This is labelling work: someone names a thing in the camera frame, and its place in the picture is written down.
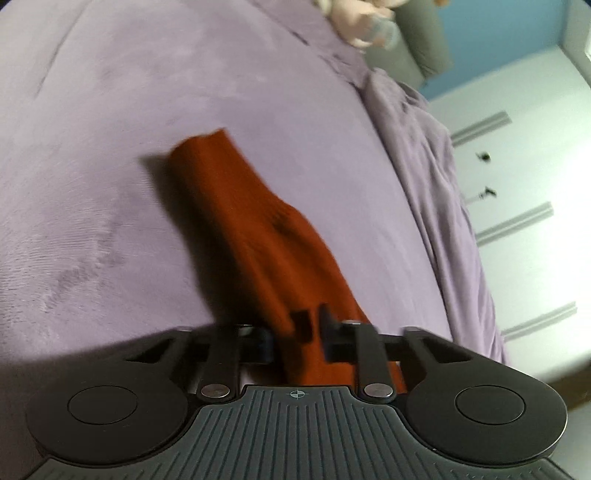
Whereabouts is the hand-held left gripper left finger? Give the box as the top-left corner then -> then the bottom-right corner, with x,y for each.
123,311 -> 313,403

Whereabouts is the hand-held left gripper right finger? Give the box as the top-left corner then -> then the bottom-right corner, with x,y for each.
318,303 -> 468,403

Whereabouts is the rust red knit garment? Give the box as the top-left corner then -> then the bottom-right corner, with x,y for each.
168,129 -> 408,396

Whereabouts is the purple crumpled blanket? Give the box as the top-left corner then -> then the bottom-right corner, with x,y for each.
360,68 -> 509,366

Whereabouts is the purple bed sheet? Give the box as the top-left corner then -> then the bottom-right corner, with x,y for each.
0,0 -> 455,464

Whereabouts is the white wardrobe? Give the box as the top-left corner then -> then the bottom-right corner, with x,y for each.
424,0 -> 591,386

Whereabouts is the pink plush toy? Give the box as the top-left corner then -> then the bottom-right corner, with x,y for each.
318,0 -> 399,49

